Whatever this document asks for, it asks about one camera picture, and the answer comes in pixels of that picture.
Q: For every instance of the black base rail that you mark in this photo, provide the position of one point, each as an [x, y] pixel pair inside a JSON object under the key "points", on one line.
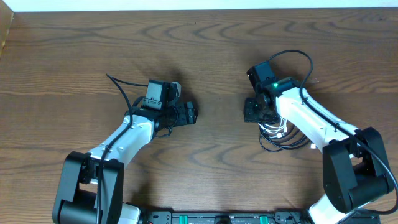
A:
{"points": [[279, 217]]}

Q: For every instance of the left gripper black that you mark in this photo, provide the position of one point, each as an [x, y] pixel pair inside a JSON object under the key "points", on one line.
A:
{"points": [[189, 112]]}

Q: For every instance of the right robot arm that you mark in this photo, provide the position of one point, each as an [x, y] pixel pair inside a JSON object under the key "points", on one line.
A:
{"points": [[355, 166]]}

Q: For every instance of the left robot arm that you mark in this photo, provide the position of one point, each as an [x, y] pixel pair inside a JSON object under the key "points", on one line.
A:
{"points": [[91, 184]]}

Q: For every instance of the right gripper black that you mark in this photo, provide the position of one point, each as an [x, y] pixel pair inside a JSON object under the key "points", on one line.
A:
{"points": [[250, 110]]}

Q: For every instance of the cardboard box edge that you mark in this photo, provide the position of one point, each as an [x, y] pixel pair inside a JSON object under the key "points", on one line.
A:
{"points": [[6, 18]]}

